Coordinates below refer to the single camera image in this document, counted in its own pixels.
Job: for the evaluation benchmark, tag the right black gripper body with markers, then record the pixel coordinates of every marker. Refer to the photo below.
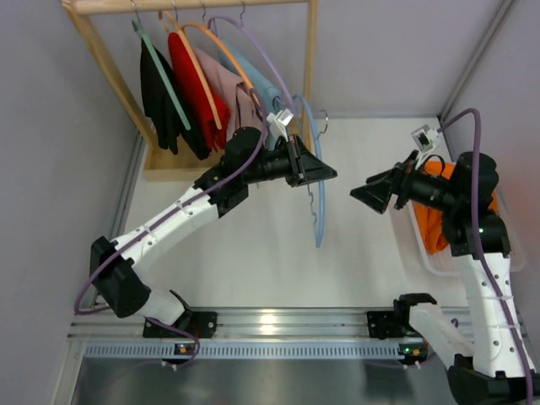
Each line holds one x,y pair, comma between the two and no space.
399,181

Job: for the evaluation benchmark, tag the light blue trousers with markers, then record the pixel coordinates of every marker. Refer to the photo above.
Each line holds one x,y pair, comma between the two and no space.
269,94

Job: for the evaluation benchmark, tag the light blue hanger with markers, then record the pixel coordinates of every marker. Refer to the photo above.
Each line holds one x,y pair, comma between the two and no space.
319,214

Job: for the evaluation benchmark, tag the black trousers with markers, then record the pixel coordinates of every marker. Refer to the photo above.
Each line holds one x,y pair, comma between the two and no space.
159,108

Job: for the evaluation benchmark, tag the wooden clothes rack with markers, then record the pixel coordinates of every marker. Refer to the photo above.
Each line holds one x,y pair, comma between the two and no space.
158,165

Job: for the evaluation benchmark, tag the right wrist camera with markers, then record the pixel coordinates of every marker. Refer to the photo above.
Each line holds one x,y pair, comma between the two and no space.
427,140

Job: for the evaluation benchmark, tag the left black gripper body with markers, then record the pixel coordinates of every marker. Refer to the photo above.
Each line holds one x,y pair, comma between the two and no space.
295,163

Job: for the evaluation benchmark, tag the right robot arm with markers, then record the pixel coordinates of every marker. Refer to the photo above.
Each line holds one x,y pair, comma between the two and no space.
493,368

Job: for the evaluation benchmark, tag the white plastic basket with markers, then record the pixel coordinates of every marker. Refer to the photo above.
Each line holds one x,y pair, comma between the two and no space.
442,264

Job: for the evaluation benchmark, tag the slotted cable duct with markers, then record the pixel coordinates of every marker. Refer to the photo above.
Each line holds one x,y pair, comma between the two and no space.
404,352

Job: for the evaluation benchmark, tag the aluminium mounting rail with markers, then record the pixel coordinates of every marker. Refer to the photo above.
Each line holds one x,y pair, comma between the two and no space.
237,324

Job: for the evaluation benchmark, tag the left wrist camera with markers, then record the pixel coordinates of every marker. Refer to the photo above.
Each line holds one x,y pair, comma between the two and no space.
278,123

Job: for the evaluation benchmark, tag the orange hanger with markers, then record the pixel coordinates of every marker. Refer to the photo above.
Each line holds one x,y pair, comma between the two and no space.
233,60

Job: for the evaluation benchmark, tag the purple hanger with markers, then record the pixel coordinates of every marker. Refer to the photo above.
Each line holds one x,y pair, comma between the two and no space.
254,39

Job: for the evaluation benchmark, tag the peach hanger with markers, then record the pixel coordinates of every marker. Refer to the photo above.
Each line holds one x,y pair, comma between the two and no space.
198,71

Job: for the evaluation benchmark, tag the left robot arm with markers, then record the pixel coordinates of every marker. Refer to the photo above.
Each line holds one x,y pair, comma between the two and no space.
117,266

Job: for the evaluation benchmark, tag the green hanger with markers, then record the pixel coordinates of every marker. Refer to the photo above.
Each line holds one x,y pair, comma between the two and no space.
138,28

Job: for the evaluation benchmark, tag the orange trousers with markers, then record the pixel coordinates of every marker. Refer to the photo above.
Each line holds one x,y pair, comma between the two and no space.
434,228

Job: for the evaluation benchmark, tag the pink drawstring trousers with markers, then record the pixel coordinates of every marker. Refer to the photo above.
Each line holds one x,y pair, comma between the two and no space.
231,89

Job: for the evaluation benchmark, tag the red trousers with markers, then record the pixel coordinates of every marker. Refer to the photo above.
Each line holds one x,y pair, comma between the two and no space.
214,138

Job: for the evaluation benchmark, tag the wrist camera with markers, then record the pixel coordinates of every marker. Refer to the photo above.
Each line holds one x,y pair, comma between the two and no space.
278,123
427,140

